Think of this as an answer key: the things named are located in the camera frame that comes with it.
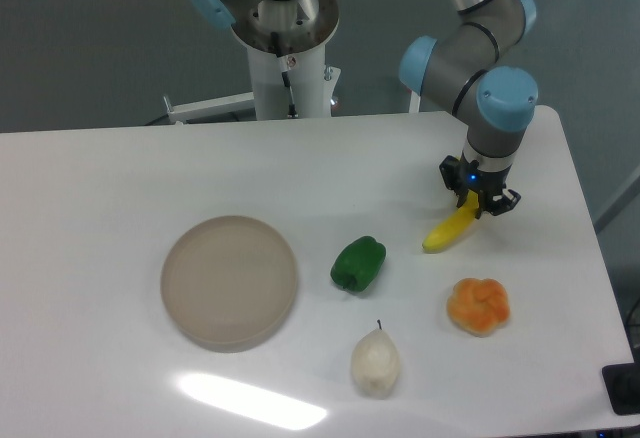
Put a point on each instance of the white base bracket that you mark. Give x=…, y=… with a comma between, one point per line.
x=214, y=110
x=414, y=102

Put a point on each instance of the beige round plate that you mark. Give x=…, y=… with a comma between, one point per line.
x=229, y=283

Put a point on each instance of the green bell pepper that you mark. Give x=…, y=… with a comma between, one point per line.
x=358, y=264

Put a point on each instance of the black box at table edge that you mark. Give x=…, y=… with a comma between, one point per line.
x=622, y=385

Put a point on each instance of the white pear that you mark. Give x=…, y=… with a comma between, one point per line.
x=375, y=363

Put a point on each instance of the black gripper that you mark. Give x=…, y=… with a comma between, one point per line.
x=462, y=176

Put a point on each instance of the white right base bracket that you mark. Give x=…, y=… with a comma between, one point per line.
x=414, y=102

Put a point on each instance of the yellow banana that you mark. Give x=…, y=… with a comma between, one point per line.
x=452, y=228

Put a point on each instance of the orange bread roll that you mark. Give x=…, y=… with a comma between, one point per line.
x=478, y=306

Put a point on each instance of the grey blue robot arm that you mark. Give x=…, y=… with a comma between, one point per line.
x=461, y=73

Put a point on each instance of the white left base bracket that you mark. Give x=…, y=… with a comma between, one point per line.
x=214, y=110

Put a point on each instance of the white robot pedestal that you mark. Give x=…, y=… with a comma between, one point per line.
x=286, y=44

